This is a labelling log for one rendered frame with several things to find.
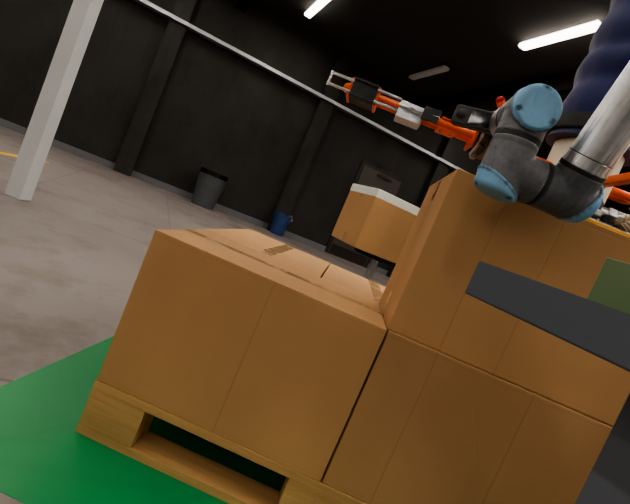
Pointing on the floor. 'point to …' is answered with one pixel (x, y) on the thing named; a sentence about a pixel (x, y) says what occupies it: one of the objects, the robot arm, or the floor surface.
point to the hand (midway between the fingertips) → (476, 139)
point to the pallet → (231, 493)
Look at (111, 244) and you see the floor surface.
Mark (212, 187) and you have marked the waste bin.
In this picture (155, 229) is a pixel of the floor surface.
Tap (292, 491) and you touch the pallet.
